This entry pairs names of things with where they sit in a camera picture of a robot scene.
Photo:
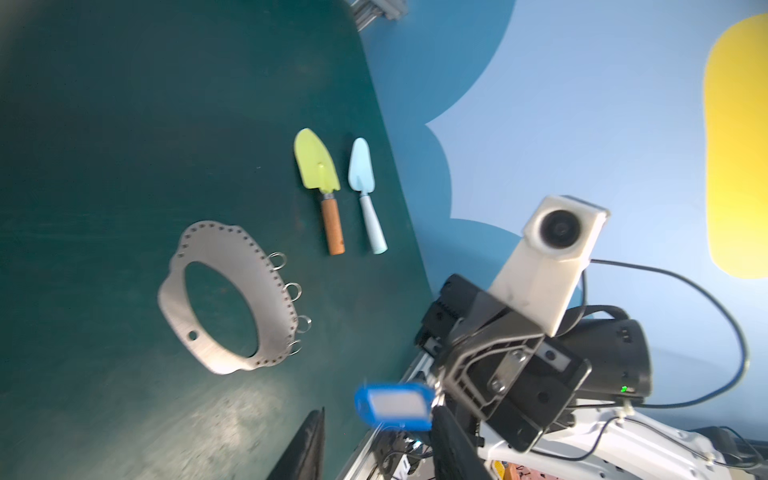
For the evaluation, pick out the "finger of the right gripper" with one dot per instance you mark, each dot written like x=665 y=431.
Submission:
x=478 y=371

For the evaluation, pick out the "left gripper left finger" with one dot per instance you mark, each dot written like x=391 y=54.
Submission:
x=304 y=457

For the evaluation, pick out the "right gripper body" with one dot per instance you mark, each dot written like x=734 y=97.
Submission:
x=544 y=389

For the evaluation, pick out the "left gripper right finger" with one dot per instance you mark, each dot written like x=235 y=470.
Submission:
x=454 y=456

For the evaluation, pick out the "key with blue tag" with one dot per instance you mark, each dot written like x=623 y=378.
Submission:
x=402 y=407

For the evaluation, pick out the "metal key holder plate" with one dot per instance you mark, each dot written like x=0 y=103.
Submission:
x=228 y=301

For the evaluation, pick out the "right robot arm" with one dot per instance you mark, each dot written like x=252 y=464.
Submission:
x=619 y=381

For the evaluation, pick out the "light blue trowel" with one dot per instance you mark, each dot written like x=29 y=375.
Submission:
x=361 y=179

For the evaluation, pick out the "green trowel wooden handle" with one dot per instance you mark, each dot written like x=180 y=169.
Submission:
x=317 y=171

